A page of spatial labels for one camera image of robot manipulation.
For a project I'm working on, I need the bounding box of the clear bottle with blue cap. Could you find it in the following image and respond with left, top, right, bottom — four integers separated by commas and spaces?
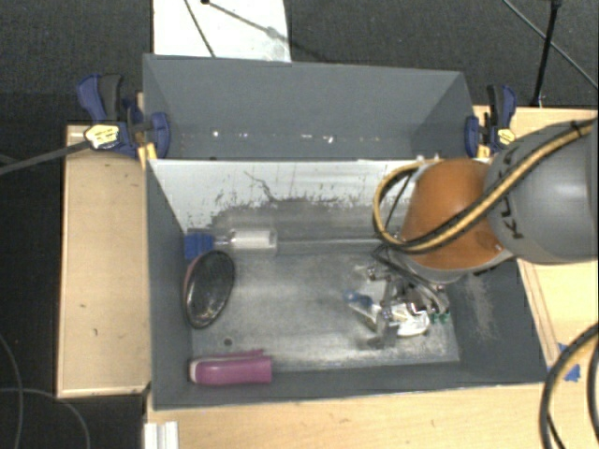
183, 227, 279, 262

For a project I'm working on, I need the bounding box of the pale wood flat board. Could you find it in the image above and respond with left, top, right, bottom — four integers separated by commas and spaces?
55, 123, 153, 399

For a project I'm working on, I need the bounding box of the grey metal bin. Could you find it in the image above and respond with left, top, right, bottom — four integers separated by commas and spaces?
139, 52, 548, 411

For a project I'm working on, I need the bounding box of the purple and pink case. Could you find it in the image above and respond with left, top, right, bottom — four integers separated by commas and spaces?
187, 349, 274, 387

